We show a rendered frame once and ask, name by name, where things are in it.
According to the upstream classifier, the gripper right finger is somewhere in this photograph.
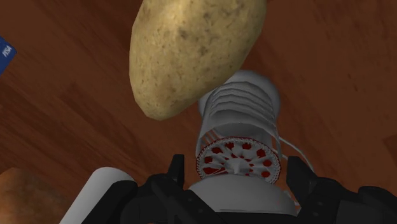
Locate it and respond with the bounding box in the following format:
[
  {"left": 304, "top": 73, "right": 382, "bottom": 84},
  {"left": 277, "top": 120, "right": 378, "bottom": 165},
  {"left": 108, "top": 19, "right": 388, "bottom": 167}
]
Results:
[{"left": 286, "top": 155, "right": 397, "bottom": 224}]

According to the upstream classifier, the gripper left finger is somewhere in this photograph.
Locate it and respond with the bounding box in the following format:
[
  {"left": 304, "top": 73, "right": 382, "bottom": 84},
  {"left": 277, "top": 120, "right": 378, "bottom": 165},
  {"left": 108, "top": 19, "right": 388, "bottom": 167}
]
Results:
[{"left": 81, "top": 154, "right": 225, "bottom": 224}]

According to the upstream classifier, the white ribbed tool, red-dotted disc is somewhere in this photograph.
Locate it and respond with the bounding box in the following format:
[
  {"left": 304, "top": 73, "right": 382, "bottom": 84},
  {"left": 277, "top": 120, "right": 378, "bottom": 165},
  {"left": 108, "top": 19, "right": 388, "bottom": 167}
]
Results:
[{"left": 188, "top": 69, "right": 315, "bottom": 218}]

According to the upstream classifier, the orange brown rough lump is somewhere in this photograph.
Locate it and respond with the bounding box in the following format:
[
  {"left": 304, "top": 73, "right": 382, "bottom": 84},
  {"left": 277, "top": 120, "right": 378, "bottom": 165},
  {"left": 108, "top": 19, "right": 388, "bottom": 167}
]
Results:
[{"left": 0, "top": 167, "right": 68, "bottom": 224}]

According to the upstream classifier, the brown potato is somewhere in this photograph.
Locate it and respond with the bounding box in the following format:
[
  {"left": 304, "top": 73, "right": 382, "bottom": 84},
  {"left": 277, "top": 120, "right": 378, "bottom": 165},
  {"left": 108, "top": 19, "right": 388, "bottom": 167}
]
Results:
[{"left": 129, "top": 0, "right": 268, "bottom": 121}]

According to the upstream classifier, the blue card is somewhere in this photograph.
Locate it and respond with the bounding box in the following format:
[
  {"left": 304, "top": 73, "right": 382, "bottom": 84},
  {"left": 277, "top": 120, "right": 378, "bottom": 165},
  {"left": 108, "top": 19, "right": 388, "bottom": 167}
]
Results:
[{"left": 0, "top": 35, "right": 18, "bottom": 77}]

